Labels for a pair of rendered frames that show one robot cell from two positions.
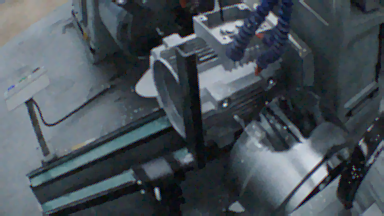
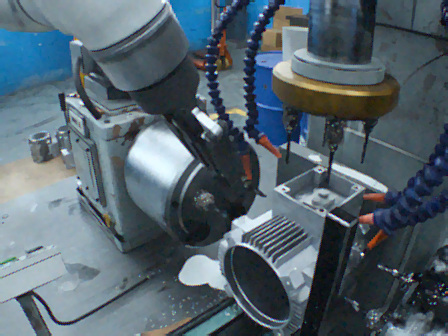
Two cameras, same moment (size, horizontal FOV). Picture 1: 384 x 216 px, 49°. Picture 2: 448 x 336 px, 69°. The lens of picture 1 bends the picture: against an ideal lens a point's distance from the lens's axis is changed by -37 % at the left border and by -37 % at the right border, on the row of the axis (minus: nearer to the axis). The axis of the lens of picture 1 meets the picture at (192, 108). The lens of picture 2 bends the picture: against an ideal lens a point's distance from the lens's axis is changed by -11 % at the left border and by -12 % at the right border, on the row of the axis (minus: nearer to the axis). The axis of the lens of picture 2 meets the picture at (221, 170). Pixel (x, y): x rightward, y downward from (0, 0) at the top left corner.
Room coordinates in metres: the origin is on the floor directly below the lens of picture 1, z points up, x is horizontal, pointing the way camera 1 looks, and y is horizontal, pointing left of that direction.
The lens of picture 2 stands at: (0.43, 0.18, 1.46)
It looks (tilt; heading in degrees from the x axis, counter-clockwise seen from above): 30 degrees down; 345
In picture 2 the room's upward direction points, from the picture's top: straight up
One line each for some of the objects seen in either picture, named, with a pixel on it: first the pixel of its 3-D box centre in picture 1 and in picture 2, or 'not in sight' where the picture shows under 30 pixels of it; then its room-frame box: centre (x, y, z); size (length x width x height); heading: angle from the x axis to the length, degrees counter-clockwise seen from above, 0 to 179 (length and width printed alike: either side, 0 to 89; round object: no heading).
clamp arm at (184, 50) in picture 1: (191, 112); (320, 302); (0.66, 0.00, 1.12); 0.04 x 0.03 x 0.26; 115
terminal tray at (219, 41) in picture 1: (236, 34); (318, 206); (0.86, -0.10, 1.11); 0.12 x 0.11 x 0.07; 115
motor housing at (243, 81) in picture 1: (221, 76); (295, 259); (0.84, -0.06, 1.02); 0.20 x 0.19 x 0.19; 115
